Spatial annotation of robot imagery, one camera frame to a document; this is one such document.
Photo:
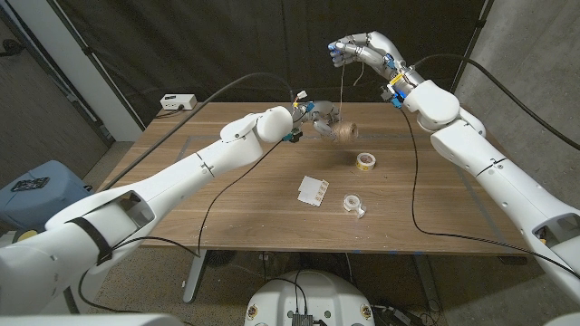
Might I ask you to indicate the grey table leg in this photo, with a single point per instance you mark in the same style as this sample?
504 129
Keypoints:
196 276
426 280

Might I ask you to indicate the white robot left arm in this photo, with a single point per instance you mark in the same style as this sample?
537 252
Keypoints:
181 176

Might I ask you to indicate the black backdrop curtain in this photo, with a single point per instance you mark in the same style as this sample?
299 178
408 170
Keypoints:
226 36

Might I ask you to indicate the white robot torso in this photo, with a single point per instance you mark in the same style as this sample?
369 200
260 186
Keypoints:
326 294

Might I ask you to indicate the floor power strip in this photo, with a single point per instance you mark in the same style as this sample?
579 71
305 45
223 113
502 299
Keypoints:
394 314

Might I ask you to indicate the black backdrop stand pole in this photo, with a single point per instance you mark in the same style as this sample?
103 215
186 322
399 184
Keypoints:
471 43
87 50

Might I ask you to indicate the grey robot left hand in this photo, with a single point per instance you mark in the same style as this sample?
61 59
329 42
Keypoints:
321 111

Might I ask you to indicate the white yellow sticker roll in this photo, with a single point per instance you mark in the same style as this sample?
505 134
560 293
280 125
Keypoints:
362 166

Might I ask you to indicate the yellow black shoe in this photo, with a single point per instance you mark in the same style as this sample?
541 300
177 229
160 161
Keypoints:
27 235

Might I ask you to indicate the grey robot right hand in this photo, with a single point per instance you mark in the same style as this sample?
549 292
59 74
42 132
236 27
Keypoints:
380 50

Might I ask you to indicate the clear tape roll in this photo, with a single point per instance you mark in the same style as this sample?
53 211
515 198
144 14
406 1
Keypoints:
349 206

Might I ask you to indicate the black wall rail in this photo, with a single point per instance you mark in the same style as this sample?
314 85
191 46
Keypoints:
70 97

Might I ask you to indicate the brown twine strand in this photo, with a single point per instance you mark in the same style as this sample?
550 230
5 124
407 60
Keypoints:
342 90

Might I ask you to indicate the white power socket box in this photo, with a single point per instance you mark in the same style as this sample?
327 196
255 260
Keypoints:
178 101

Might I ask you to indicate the white sticker sheet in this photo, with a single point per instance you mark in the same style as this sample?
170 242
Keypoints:
310 190

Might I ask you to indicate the black wall hook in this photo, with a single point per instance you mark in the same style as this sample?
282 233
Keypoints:
10 46

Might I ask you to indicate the brown twine spool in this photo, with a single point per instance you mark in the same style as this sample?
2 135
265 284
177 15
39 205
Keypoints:
346 132

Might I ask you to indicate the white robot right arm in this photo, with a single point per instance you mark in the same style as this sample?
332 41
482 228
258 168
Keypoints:
498 176

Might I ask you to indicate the blue chair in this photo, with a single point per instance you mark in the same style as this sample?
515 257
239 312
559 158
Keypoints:
50 204

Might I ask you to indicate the black flat device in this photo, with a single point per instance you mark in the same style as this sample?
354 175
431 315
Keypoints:
30 184

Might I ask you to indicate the black torso connector box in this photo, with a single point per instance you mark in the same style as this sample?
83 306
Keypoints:
302 319

